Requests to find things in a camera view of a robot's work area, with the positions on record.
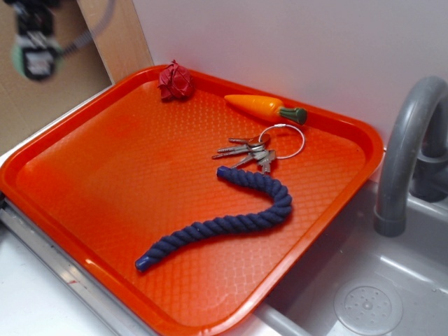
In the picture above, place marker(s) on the grey plastic faucet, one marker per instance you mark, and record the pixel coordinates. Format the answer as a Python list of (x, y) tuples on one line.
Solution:
[(415, 162)]

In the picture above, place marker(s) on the red crumpled rubber-band ball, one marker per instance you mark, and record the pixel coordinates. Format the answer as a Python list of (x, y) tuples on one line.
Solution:
[(175, 82)]

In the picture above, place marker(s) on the orange toy carrot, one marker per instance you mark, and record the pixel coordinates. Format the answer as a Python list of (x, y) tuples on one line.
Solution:
[(266, 108)]

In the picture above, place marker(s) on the orange plastic tray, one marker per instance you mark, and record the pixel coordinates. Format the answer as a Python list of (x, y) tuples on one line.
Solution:
[(111, 178)]

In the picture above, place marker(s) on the grey plastic sink basin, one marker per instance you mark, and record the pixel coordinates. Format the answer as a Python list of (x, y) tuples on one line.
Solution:
[(353, 281)]

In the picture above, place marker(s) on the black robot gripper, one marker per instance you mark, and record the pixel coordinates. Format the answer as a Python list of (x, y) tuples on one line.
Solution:
[(33, 19)]

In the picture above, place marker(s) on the silver keys on ring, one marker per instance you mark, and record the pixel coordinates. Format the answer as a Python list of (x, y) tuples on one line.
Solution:
[(256, 149)]

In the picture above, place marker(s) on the light wooden board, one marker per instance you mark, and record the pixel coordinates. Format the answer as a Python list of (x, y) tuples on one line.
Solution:
[(122, 45)]

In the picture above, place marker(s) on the light green dimpled ball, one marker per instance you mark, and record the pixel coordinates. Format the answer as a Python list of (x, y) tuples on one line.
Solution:
[(36, 60)]

